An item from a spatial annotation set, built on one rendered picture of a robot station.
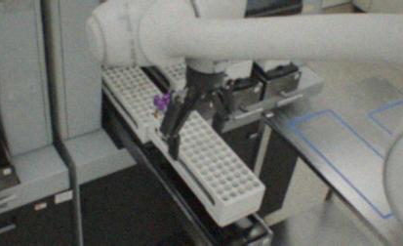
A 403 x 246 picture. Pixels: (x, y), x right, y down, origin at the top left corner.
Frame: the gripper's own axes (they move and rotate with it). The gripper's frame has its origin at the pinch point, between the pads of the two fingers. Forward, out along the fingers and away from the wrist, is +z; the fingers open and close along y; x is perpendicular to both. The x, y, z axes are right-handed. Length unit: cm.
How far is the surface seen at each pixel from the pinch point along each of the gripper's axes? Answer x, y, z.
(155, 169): 5.7, -5.6, 11.1
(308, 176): 35, 96, 91
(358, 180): -20.2, 33.8, 9.4
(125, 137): 19.3, -6.3, 12.2
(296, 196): 28, 83, 91
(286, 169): 21, 60, 56
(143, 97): 23.5, 0.7, 5.2
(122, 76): 33.1, -0.3, 5.0
